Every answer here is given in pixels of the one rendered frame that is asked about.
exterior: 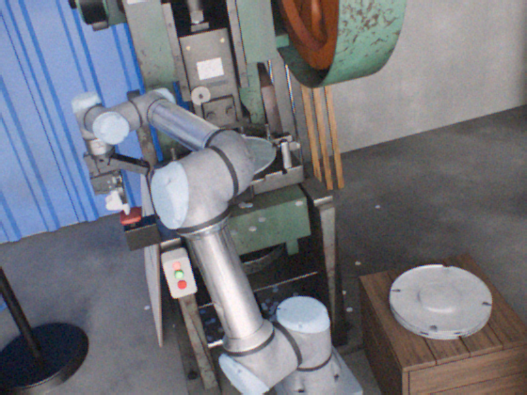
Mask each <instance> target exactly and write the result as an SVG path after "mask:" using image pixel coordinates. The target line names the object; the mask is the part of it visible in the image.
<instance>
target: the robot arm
mask: <svg viewBox="0 0 527 395"><path fill-rule="evenodd" d="M71 105H72V109H73V113H74V117H75V120H76V122H77V124H78V126H79V129H80V134H81V136H82V138H83V140H84V143H85V145H86V150H87V151H85V152H83V159H84V162H85V163H86V166H87V169H88V173H89V179H90V185H91V186H92V189H93V192H94V194H95V197H96V196H99V195H105V194H108V193H109V192H112V193H111V195H109V196H108V198H107V199H106V202H107V203H108V204H106V207H107V209H108V210H124V211H125V214H129V212H130V209H131V208H130V204H129V201H128V198H127V195H126V192H125V186H124V181H123V177H122V174H121V171H120V170H121V169H124V170H127V171H131V172H134V173H137V174H143V175H149V171H150V164H149V161H143V160H140V159H137V158H134V157H131V156H128V155H121V154H118V153H115V151H116V150H115V148H114V144H117V143H121V142H122V141H123V140H124V139H125V138H126V137H127V135H128V134H129V132H132V131H135V130H137V129H139V128H141V127H144V126H145V125H148V124H151V125H152V126H154V127H155V128H156V129H157V130H159V131H162V132H163V133H164V134H166V135H167V136H170V137H172V138H173V139H174V140H176V141H177V142H180V143H181V144H182V145H184V146H185V147H186V148H188V149H191V150H192V151H194V152H195V153H193V154H190V155H187V156H185V157H184V158H183V159H181V160H179V161H173V162H171V163H169V164H168V165H167V166H166V167H162V168H161V169H159V170H158V171H156V172H155V174H154V175H153V178H152V184H151V191H152V200H153V203H154V206H155V210H156V211H157V214H158V215H159V216H160V217H161V221H162V223H164V224H165V225H166V226H167V228H169V229H175V230H176V232H177V233H178V234H179V235H181V236H185V237H186V238H187V241H188V242H189V244H190V246H191V248H192V253H193V254H194V257H195V259H196V261H197V263H198V267H199V269H200V272H201V274H202V277H203V279H204V283H205V285H206V287H207V290H208V292H209V294H210V295H211V299H212V302H213V303H214V306H215V308H216V311H217V315H218V317H219V320H220V322H221V323H222V325H223V329H224V332H225V335H224V337H223V341H222V344H223V346H224V351H225V354H223V355H222V356H220V357H219V364H220V367H221V368H222V369H223V371H224V373H225V374H226V375H227V377H228V378H229V379H230V380H231V382H232V384H233V385H235V386H236V388H237V389H238V390H240V391H241V392H242V393H243V394H244V395H261V394H263V393H264V392H266V391H267V390H269V389H270V388H271V387H272V386H274V385H275V384H277V383H278V382H279V380H281V383H282V385H283V388H284V390H285V391H286V393H287V394H288V395H333V394H334V393H335V392H336V391H337V390H338V388H339V387H340V385H341V383H342V380H343V373H342V367H341V364H340V362H339V359H338V358H337V356H335V355H334V353H333V350H332V343H331V336H330V329H329V325H330V320H329V318H328V316H327V309H326V308H325V306H324V305H323V304H322V303H321V302H319V301H318V300H316V299H314V298H312V297H301V296H298V297H290V298H287V299H285V300H284V301H283V302H281V303H280V304H279V306H278V310H277V312H276V317H277V319H275V320H274V321H273V322H269V321H267V320H266V319H263V318H262V315H261V313H260V310H259V307H258V305H257V303H256V300H255V298H254V293H253V291H252V289H251V287H250V286H249V283H248V277H247V274H246V273H245V270H244V267H243V266H242V263H241V260H240V257H239V255H238V253H237V250H236V248H235V243H234V241H233V239H232V236H231V234H230V231H229V227H228V224H227V220H228V218H229V215H230V213H231V212H230V210H229V205H228V203H227V201H228V200H229V199H230V198H235V197H236V196H237V195H239V194H241V192H244V191H245V190H246V189H247V188H248V185H249V184H250V183H251V181H252V180H253V177H254V171H255V157H254V151H253V148H252V147H251V146H250V145H249V143H248V142H247V140H246V139H245V138H244V137H243V136H241V135H240V134H239V133H237V132H236V131H234V130H230V129H229V128H221V129H219V128H217V127H216V126H215V125H213V124H212V123H209V122H207V121H205V120H204V119H203V118H198V117H197V116H195V115H194V114H192V113H191V112H187V111H186V110H185V109H183V108H181V107H180V106H179V105H176V104H175V101H174V97H173V95H172V94H169V91H168V89H166V88H158V89H156V90H151V91H150V92H149V93H147V94H144V95H140V96H138V97H135V98H133V99H132V100H129V101H125V102H122V103H119V104H116V105H115V106H112V107H108V108H106V107H104V106H103V102H102V101H101V98H100V96H99V95H98V93H97V92H92V91H91V92H85V93H82V94H80V95H77V96H75V97H73V98H72V100H71ZM90 176H91V177H90Z"/></svg>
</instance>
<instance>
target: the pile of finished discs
mask: <svg viewBox="0 0 527 395"><path fill-rule="evenodd" d="M389 299H390V307H391V312H392V313H393V314H394V315H393V316H394V318H395V319H396V320H397V321H398V323H399V324H401V325H402V326H403V327H404V328H405V329H407V330H409V331H411V332H413V333H415V334H416V335H421V336H423V337H427V338H430V339H433V340H457V339H460V337H459V336H461V338H465V337H467V336H469V335H471V334H472V333H476V332H477V331H478V330H480V329H481V328H482V327H483V326H484V325H485V324H486V323H487V321H488V318H489V315H490V312H491V304H492V297H491V294H490V292H489V288H488V287H487V286H486V285H485V284H484V281H483V280H480V279H479V277H477V276H474V275H473V274H471V273H469V272H468V271H466V270H461V269H458V268H456V267H452V266H451V268H450V267H447V268H445V267H443V266H442V265H440V264H433V265H425V266H421V267H418V268H414V269H412V270H410V271H406V272H405V273H403V274H402V275H401V276H400V277H398V278H397V279H396V280H395V281H394V283H393V285H392V287H391V290H390V295H389Z"/></svg>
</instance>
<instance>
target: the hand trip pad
mask: <svg viewBox="0 0 527 395"><path fill-rule="evenodd" d="M141 218H142V215H141V211H140V208H139V207H137V206H134V207H131V209H130V212H129V214H125V211H124V210H121V211H120V222H121V224H124V225H125V224H130V223H135V222H137V221H139V220H140V219H141Z"/></svg>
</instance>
